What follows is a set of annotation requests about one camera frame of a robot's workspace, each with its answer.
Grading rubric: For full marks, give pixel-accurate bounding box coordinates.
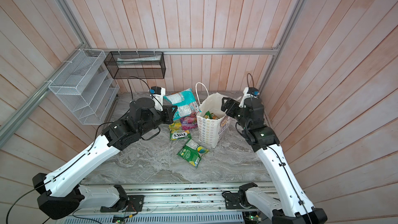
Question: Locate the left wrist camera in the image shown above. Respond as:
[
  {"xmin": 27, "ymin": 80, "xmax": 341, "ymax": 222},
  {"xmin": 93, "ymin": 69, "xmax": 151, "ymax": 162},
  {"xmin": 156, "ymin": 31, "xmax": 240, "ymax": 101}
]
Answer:
[{"xmin": 149, "ymin": 86, "xmax": 166, "ymax": 112}]

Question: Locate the white wire mesh shelf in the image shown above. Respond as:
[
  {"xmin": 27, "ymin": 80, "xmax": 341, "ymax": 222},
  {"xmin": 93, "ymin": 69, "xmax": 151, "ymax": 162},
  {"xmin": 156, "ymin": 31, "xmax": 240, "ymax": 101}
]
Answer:
[{"xmin": 49, "ymin": 49, "xmax": 119, "ymax": 125}]

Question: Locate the teal snack bag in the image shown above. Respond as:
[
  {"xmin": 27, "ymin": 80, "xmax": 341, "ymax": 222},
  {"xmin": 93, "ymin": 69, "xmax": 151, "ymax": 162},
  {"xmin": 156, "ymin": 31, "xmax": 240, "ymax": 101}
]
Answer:
[{"xmin": 163, "ymin": 88, "xmax": 199, "ymax": 121}]

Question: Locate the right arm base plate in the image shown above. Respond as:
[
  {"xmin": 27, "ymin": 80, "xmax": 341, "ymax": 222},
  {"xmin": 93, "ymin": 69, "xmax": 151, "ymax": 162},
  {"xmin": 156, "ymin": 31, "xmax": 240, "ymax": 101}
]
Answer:
[{"xmin": 221, "ymin": 191, "xmax": 251, "ymax": 209}]

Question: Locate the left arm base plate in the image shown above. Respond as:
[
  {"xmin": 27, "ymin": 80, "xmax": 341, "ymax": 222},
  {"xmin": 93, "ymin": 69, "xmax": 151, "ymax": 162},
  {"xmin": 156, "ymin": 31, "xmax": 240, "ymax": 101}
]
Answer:
[{"xmin": 100, "ymin": 195, "xmax": 145, "ymax": 213}]

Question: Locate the orange white snack bag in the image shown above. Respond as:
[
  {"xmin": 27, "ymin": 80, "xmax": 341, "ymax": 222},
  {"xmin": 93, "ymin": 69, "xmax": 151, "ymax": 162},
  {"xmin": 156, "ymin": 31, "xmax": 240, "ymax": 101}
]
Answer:
[{"xmin": 204, "ymin": 111, "xmax": 220, "ymax": 120}]

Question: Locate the aluminium mounting rail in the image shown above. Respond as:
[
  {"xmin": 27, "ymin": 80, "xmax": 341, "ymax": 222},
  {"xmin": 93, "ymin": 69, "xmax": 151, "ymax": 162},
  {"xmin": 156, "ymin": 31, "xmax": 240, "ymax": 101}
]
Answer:
[{"xmin": 78, "ymin": 181, "xmax": 279, "ymax": 213}]

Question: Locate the green spring tea candy bag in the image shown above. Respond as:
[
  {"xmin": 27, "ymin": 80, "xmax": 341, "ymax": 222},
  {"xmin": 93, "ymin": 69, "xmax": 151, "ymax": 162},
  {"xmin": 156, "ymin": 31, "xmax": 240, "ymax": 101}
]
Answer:
[{"xmin": 177, "ymin": 139, "xmax": 209, "ymax": 168}]

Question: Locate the purple Fox's candy bag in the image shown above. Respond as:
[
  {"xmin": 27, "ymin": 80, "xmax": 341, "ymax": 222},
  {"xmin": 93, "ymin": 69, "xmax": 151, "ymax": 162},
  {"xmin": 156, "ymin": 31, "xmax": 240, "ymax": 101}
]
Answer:
[{"xmin": 180, "ymin": 114, "xmax": 198, "ymax": 130}]

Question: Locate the aluminium frame crossbar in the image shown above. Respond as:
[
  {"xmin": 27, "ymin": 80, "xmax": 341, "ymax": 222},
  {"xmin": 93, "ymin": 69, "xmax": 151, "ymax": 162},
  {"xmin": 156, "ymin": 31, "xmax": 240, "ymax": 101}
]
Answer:
[{"xmin": 87, "ymin": 48, "xmax": 279, "ymax": 55}]

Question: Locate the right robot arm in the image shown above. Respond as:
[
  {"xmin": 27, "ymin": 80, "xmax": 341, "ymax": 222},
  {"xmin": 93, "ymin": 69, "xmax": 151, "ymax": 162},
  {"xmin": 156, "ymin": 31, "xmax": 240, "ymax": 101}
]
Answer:
[{"xmin": 221, "ymin": 97, "xmax": 328, "ymax": 224}]

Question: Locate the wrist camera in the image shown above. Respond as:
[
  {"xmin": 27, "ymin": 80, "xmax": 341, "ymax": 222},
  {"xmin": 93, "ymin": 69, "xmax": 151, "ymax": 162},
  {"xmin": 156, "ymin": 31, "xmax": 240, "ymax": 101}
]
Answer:
[
  {"xmin": 149, "ymin": 86, "xmax": 166, "ymax": 112},
  {"xmin": 239, "ymin": 87, "xmax": 259, "ymax": 108}
]

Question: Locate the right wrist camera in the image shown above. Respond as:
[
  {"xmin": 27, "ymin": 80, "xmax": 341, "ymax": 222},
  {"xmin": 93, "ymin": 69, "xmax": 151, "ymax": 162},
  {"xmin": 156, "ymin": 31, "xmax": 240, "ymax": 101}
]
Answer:
[{"xmin": 239, "ymin": 87, "xmax": 259, "ymax": 108}]

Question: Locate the white printed paper bag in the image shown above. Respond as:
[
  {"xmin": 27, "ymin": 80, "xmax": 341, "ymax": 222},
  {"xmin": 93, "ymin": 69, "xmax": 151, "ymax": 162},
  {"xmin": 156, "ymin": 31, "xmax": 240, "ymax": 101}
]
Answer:
[{"xmin": 195, "ymin": 82, "xmax": 230, "ymax": 148}]

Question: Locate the black mesh basket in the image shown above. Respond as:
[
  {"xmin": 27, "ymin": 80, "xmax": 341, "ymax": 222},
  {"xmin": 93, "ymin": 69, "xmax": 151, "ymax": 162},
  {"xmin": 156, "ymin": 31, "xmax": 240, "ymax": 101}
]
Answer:
[{"xmin": 104, "ymin": 51, "xmax": 166, "ymax": 79}]

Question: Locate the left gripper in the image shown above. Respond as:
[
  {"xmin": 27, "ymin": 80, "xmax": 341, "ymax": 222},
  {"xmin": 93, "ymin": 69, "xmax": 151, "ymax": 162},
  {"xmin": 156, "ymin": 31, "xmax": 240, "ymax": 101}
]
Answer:
[{"xmin": 138, "ymin": 105, "xmax": 178, "ymax": 135}]

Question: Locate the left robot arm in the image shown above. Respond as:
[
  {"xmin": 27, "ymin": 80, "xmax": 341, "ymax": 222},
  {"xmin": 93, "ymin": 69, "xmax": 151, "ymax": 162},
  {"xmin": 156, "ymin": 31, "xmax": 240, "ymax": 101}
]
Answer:
[{"xmin": 32, "ymin": 97, "xmax": 178, "ymax": 220}]

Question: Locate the green yellow Fox's candy bag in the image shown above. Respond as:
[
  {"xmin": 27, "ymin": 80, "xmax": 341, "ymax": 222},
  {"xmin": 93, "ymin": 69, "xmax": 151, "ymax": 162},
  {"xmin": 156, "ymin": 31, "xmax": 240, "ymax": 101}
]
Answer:
[{"xmin": 169, "ymin": 121, "xmax": 191, "ymax": 141}]

